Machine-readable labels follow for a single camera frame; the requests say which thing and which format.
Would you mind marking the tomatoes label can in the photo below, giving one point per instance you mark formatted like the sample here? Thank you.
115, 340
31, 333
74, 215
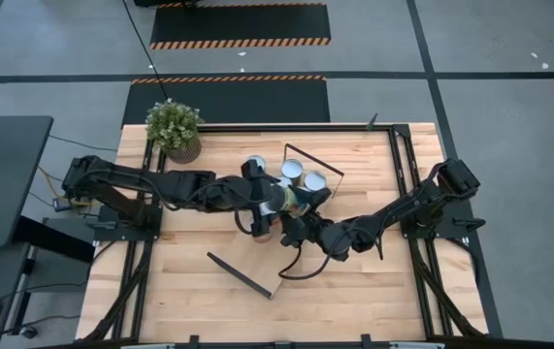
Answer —
293, 202

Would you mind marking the blueberries label can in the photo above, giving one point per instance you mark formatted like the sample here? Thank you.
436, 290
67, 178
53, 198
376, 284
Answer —
265, 209

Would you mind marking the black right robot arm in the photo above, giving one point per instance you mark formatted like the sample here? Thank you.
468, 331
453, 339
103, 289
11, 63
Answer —
402, 208

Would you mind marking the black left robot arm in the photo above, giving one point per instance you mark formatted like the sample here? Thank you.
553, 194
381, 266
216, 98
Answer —
179, 181

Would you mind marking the green potted plant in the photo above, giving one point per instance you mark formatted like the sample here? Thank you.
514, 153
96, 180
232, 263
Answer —
174, 128

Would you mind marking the silver lid labelled can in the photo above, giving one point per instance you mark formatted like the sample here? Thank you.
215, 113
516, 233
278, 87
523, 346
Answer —
292, 168
258, 161

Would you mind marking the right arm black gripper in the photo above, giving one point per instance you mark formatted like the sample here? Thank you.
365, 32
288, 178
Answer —
330, 240

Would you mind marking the orange red labelled can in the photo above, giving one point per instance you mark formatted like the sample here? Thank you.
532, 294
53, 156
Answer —
283, 182

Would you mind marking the black hazard striped floor mat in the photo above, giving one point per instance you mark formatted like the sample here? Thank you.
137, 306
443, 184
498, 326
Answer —
228, 102
240, 22

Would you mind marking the dark grey desk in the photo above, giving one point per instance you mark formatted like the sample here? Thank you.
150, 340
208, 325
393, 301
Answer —
5, 184

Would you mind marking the small black frame lever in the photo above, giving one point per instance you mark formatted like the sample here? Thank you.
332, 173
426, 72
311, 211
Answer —
371, 122

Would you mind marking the wooden shelf with black legs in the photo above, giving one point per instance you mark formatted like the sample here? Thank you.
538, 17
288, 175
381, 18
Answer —
252, 264

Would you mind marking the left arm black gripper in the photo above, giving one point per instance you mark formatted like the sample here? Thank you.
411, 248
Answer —
247, 196

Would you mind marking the pineapple label can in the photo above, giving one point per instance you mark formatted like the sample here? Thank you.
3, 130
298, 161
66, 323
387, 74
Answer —
315, 180

